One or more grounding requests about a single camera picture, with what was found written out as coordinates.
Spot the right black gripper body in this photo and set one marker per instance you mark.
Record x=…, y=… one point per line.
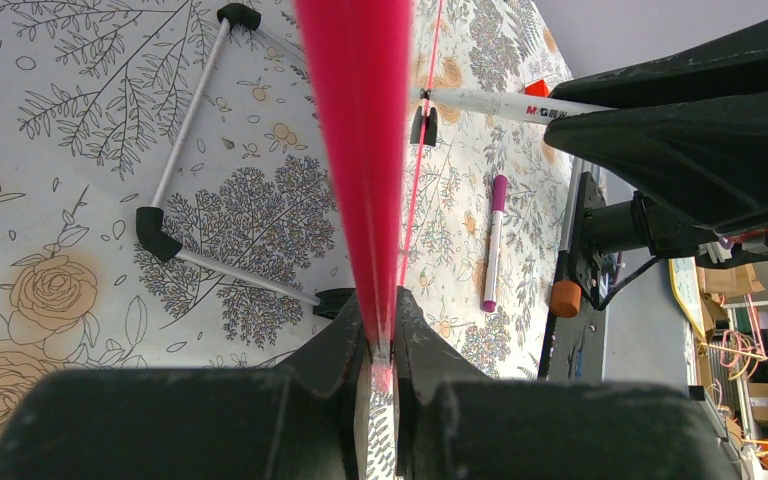
x=749, y=244

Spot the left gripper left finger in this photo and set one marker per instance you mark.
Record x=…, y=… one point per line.
x=294, y=420

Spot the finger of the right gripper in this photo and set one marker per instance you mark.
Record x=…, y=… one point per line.
x=734, y=64
x=706, y=161

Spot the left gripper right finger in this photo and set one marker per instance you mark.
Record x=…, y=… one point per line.
x=455, y=422

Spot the black capped marker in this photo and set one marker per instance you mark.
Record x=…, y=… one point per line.
x=511, y=106

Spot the pink framed whiteboard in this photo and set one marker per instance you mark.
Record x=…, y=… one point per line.
x=329, y=85

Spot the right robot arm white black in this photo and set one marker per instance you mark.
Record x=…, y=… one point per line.
x=643, y=222

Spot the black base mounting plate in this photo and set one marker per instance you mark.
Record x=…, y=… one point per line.
x=573, y=349

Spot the cardboard boxes on shelf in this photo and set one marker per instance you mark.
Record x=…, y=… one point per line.
x=733, y=349

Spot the small red cone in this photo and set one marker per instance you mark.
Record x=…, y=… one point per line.
x=538, y=88

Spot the pink capped marker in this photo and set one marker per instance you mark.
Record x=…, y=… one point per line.
x=499, y=189

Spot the floral patterned table mat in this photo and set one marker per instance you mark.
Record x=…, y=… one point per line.
x=71, y=292

